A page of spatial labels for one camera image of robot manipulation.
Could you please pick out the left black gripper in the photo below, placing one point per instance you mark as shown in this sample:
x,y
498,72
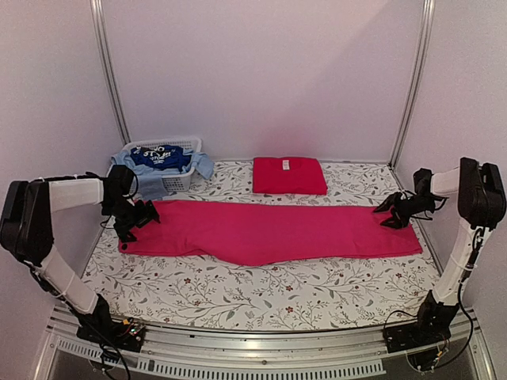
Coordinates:
x,y
145,215

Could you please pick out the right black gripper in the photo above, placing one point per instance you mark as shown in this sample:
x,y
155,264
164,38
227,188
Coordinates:
x,y
388,203

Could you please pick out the pink garment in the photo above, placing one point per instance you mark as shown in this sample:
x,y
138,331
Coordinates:
x,y
255,234

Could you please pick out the red t-shirt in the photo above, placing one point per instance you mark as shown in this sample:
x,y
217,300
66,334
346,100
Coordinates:
x,y
305,176

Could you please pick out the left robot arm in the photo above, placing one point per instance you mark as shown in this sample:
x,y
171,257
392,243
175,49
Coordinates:
x,y
27,229

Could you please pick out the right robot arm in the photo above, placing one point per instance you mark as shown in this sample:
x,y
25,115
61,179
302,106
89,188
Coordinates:
x,y
481,205

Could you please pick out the white plastic laundry basket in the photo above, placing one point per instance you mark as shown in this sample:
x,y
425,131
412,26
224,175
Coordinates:
x,y
178,178

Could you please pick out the light blue cloth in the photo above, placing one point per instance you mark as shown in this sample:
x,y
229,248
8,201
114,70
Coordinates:
x,y
150,182

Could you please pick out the floral tablecloth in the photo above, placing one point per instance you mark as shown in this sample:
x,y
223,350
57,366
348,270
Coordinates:
x,y
202,292

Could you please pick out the dark blue garment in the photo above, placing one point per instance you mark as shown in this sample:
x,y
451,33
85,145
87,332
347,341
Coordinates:
x,y
162,157

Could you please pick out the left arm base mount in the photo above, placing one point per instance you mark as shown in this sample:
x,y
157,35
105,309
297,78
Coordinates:
x,y
99,327

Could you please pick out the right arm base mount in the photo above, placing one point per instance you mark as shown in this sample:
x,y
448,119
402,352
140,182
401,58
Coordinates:
x,y
432,326

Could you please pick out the front aluminium rail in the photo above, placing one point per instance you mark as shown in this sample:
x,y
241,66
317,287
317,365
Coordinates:
x,y
179,352

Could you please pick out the right aluminium frame post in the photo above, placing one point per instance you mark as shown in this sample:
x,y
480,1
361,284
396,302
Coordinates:
x,y
423,42

